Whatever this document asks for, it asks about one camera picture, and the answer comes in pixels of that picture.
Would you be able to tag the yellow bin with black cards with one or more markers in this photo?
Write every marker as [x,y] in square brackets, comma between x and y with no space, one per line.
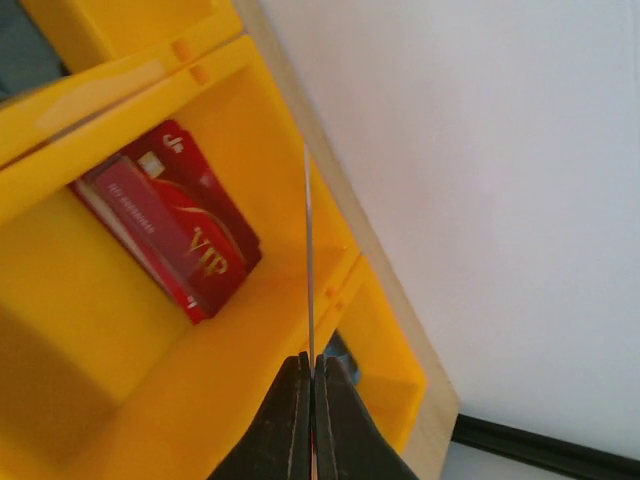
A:
[113,49]

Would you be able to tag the yellow bin with blue cards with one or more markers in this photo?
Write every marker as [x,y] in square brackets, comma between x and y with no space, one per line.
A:
[202,401]

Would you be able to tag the red credit card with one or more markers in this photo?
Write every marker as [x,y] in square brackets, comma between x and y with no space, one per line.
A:
[309,255]

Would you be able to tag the blue card stack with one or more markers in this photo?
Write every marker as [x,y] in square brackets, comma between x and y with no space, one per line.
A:
[336,347]

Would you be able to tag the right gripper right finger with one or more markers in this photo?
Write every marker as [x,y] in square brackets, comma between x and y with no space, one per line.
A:
[347,443]

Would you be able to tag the red card stack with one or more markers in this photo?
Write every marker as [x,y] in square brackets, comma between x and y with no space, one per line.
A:
[161,200]

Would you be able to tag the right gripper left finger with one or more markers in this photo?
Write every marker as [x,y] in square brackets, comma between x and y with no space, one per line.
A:
[277,443]

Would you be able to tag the black card stack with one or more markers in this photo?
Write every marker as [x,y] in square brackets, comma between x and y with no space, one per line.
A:
[27,59]

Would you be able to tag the yellow bin with red cards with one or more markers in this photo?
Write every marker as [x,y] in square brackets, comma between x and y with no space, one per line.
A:
[83,327]

